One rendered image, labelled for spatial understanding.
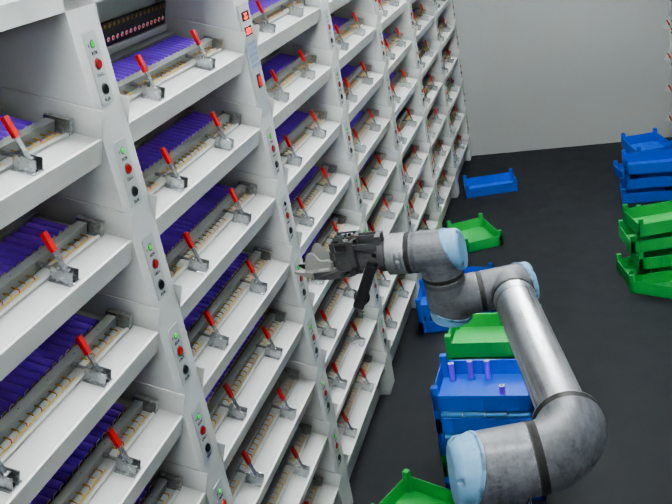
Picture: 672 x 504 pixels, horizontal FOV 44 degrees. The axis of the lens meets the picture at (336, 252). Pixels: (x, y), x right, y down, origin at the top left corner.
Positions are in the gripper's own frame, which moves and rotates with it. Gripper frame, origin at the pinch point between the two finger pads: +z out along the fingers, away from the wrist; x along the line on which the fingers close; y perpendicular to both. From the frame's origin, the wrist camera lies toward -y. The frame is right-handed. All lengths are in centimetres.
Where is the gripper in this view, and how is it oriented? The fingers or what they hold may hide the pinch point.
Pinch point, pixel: (303, 271)
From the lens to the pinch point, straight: 190.3
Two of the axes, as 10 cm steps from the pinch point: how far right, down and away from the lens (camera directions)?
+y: -2.1, -9.1, -3.6
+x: -2.5, 4.1, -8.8
